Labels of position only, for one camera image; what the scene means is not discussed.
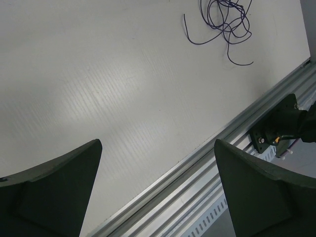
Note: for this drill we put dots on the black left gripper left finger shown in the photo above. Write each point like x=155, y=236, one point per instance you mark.
x=50, y=199

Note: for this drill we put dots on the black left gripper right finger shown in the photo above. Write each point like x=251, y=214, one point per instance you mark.
x=265, y=200

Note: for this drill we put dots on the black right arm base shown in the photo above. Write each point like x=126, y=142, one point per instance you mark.
x=282, y=122

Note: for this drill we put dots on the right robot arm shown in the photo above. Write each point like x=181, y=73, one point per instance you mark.
x=307, y=129

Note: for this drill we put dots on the white slotted cable duct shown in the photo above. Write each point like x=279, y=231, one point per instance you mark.
x=202, y=200

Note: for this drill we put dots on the aluminium frame rail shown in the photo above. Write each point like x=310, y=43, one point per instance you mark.
x=152, y=213

